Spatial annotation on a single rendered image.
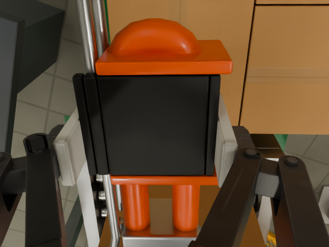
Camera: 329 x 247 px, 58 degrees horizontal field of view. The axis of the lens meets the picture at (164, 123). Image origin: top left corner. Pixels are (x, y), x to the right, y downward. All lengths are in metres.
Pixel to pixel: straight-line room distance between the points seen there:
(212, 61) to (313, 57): 0.82
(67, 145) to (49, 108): 1.53
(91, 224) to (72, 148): 1.06
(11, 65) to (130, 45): 0.62
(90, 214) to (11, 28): 0.72
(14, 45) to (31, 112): 1.01
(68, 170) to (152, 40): 0.09
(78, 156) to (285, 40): 0.81
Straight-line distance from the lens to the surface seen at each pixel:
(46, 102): 1.68
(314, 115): 1.05
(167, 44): 0.17
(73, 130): 0.17
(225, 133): 0.16
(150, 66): 0.16
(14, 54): 0.76
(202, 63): 0.16
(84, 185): 1.10
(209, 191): 0.90
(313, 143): 1.81
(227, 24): 0.88
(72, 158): 0.17
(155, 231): 0.25
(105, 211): 1.24
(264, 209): 1.17
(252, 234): 0.82
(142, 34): 0.17
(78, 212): 1.63
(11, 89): 0.80
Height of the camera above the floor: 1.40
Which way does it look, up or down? 61 degrees down
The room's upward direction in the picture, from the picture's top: 176 degrees counter-clockwise
